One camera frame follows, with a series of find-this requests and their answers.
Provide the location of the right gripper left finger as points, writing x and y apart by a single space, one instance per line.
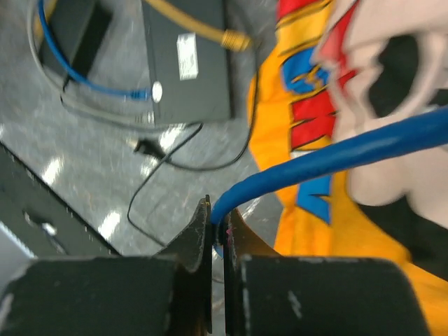
168 293

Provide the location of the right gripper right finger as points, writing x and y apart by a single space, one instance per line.
270 294

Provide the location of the black network switch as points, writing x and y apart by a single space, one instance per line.
189 74

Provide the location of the orange Mickey Mouse pillowcase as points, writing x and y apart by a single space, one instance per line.
340 69

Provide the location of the black power adapter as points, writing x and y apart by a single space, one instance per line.
78 29

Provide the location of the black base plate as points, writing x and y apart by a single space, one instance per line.
39 220

